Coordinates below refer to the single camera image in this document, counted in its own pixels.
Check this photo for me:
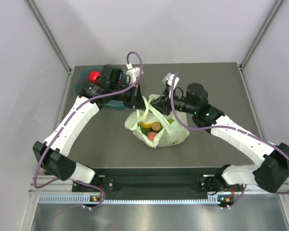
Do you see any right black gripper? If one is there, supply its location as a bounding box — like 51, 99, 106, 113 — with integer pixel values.
148, 87, 197, 116

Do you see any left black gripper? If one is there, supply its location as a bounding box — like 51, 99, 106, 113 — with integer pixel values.
110, 81, 148, 110

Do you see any beige mushroom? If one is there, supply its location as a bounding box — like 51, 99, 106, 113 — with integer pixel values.
152, 122, 162, 132

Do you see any yellow lemon fruit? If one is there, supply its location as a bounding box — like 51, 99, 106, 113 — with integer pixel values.
140, 121, 153, 129

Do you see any green plastic bag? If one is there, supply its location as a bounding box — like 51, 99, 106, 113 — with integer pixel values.
125, 94, 190, 148

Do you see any pink peach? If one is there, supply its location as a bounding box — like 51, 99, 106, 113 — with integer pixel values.
147, 131, 158, 142

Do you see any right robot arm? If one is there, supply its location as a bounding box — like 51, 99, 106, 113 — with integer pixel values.
150, 83, 289, 193

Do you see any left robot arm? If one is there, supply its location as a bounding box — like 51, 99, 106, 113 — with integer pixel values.
33, 64, 145, 191

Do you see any teal plastic basket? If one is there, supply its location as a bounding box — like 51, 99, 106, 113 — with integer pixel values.
73, 65, 125, 110

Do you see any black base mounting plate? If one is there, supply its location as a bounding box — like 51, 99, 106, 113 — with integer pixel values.
74, 175, 231, 193

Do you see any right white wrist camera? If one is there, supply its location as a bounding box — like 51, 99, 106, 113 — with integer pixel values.
162, 73, 180, 87

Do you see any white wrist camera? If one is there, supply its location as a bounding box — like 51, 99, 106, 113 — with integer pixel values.
126, 64, 140, 85
162, 73, 180, 87

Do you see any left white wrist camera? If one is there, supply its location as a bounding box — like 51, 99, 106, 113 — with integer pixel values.
126, 64, 140, 85

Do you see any right aluminium frame post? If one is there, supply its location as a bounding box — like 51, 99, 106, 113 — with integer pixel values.
238, 0, 285, 72

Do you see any aluminium frame post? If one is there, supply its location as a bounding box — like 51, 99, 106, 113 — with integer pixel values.
238, 0, 285, 72
25, 0, 72, 73

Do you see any left aluminium frame post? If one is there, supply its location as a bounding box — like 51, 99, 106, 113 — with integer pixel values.
25, 0, 72, 73

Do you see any grey slotted cable duct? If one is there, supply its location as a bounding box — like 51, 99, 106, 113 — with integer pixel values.
38, 194, 220, 205

